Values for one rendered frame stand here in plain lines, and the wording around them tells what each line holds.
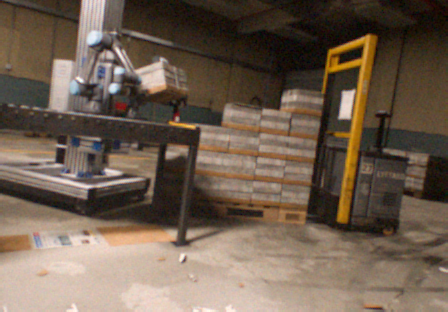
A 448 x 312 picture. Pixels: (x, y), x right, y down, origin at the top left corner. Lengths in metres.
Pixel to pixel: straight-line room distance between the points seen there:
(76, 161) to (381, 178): 2.86
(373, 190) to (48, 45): 7.92
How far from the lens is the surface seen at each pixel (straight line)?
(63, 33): 9.65
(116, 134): 2.16
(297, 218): 3.56
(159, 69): 2.85
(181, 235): 2.49
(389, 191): 3.80
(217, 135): 3.20
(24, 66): 9.46
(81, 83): 2.99
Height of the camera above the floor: 0.85
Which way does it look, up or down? 3 degrees down
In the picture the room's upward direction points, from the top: 8 degrees clockwise
